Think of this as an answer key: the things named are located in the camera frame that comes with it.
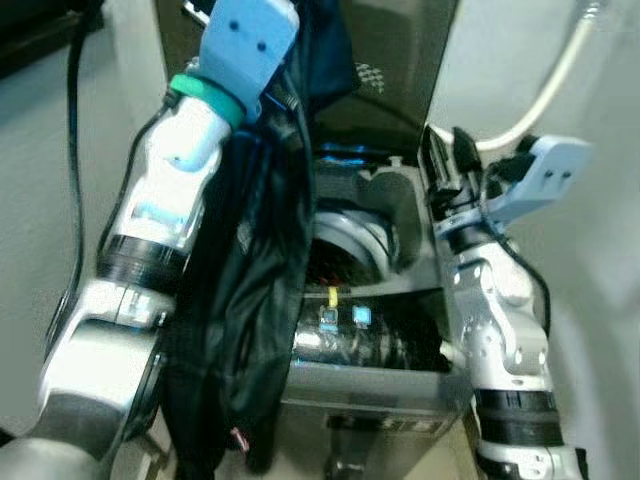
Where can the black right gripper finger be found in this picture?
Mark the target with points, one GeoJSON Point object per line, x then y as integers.
{"type": "Point", "coordinates": [432, 155]}
{"type": "Point", "coordinates": [466, 148]}

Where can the dark navy garment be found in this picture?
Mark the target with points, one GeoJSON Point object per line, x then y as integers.
{"type": "Point", "coordinates": [240, 300]}

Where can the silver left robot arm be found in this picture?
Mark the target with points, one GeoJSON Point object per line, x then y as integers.
{"type": "Point", "coordinates": [120, 350]}

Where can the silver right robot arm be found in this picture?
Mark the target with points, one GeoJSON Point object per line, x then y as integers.
{"type": "Point", "coordinates": [495, 330]}

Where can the dark washer lid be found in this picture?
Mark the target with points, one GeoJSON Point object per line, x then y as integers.
{"type": "Point", "coordinates": [400, 60]}

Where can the yellow washer sticker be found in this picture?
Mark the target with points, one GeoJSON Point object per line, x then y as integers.
{"type": "Point", "coordinates": [332, 298]}

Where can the grey top-loading washer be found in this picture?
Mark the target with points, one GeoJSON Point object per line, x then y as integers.
{"type": "Point", "coordinates": [380, 385]}

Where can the black shelf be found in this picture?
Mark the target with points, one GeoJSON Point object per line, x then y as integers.
{"type": "Point", "coordinates": [40, 35]}

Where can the light blue right wrist camera mount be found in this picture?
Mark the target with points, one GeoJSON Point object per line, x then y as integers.
{"type": "Point", "coordinates": [550, 175]}

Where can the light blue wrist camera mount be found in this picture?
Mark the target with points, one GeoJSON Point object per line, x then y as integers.
{"type": "Point", "coordinates": [245, 45]}
{"type": "Point", "coordinates": [550, 175]}

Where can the light blue left wrist camera mount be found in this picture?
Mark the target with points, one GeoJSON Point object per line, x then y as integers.
{"type": "Point", "coordinates": [245, 45]}

